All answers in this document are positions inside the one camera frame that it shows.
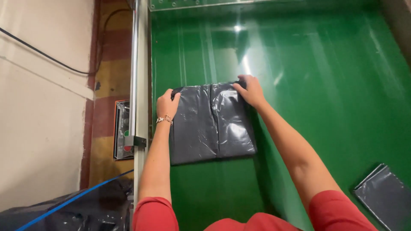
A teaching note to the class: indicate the person's right hand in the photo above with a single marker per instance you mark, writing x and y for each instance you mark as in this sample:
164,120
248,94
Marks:
252,91

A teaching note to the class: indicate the person's left hand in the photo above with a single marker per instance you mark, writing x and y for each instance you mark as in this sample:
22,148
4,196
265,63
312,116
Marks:
167,106

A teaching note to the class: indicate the control panel with buttons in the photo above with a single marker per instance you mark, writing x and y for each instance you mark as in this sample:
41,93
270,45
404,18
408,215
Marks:
122,130

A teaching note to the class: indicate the person's red shirt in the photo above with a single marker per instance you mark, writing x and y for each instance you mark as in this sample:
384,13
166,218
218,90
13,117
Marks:
250,215

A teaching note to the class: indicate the blue tape strip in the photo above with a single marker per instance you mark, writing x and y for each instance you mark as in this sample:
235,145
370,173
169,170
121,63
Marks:
74,200

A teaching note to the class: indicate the dark plastic bag heap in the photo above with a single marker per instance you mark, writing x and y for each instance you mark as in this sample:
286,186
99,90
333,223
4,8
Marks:
70,208

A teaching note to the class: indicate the small grey plastic-wrapped package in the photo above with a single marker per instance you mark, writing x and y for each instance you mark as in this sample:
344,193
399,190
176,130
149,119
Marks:
385,197

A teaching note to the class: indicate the black rail bracket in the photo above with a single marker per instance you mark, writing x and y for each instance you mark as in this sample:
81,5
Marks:
136,141

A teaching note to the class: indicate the chrome vertical rail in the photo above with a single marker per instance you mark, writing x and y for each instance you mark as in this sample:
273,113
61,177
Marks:
134,64

